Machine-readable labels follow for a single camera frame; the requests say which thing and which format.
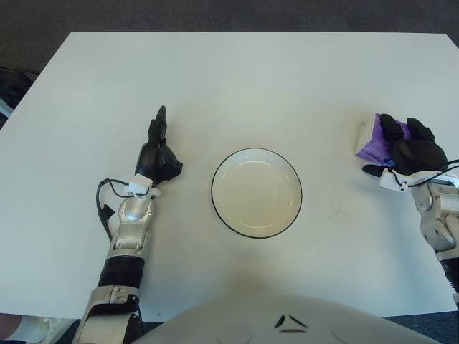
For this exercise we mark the bare person leg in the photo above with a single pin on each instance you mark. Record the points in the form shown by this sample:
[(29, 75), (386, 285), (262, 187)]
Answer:
[(9, 324)]

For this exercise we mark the white shoe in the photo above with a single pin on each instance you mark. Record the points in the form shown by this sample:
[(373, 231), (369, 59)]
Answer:
[(43, 328)]

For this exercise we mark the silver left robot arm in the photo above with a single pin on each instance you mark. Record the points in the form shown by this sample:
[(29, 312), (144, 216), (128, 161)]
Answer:
[(125, 229)]

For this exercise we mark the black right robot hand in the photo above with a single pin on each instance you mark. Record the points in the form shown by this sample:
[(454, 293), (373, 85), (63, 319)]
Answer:
[(416, 150)]

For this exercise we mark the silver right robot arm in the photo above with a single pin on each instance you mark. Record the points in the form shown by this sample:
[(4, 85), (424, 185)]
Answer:
[(437, 211)]

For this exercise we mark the purple tissue paper pack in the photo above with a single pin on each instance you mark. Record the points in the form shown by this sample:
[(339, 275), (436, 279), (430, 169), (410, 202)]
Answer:
[(373, 143)]

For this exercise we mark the white plate with black rim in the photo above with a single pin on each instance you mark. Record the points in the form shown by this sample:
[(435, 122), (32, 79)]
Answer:
[(256, 193)]

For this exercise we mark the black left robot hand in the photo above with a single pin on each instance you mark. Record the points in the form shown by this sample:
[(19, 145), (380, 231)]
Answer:
[(148, 159)]

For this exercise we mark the grey robot torso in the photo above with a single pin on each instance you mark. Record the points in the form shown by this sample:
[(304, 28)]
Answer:
[(283, 322)]

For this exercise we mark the black bag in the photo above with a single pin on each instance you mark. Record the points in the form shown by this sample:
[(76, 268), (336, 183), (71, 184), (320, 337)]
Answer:
[(14, 84)]

